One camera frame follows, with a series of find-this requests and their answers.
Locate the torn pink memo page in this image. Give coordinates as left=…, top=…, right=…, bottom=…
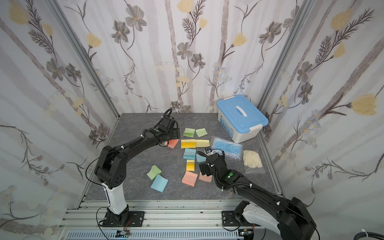
left=199, top=173, right=212, bottom=183

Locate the small yellow memo pad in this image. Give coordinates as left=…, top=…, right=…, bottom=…
left=186, top=160, right=195, bottom=172

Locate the torn green memo page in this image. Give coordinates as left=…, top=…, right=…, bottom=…
left=196, top=128, right=208, bottom=138

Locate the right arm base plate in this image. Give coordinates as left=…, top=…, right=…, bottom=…
left=221, top=211, right=254, bottom=227

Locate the small circuit board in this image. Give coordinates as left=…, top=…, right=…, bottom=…
left=115, top=230, right=131, bottom=238

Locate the red memo pad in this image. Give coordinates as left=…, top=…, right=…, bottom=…
left=167, top=139, right=179, bottom=149

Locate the torn blue memo page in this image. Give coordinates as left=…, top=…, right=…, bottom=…
left=196, top=154, right=206, bottom=163

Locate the clear bag with beige contents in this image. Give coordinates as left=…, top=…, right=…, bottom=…
left=243, top=150, right=263, bottom=169

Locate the white box with blue lid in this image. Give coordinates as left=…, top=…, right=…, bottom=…
left=217, top=95, right=269, bottom=144

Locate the blue memo pad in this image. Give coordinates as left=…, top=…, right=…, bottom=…
left=151, top=175, right=169, bottom=193
left=183, top=149, right=196, bottom=160

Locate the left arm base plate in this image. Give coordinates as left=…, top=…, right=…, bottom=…
left=101, top=210, right=145, bottom=228

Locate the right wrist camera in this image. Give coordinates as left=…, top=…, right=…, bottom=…
left=205, top=148, right=220, bottom=161

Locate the pink memo pad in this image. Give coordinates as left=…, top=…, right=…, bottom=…
left=182, top=171, right=198, bottom=187

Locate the torn yellow memo page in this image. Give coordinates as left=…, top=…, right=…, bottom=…
left=195, top=140, right=210, bottom=148

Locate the bag of blue face masks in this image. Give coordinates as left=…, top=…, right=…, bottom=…
left=212, top=137, right=243, bottom=160

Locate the large yellow memo pad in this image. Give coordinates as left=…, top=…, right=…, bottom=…
left=181, top=139, right=196, bottom=149

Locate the aluminium rail frame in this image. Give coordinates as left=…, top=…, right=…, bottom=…
left=59, top=200, right=279, bottom=240

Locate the black cable bottom right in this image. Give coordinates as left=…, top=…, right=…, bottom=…
left=353, top=229, right=384, bottom=240

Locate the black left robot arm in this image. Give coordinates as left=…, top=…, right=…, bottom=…
left=94, top=116, right=181, bottom=228

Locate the green memo pad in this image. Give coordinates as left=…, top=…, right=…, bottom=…
left=147, top=165, right=162, bottom=181
left=183, top=128, right=195, bottom=138

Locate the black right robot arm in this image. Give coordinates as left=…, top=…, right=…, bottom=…
left=198, top=152, right=318, bottom=240

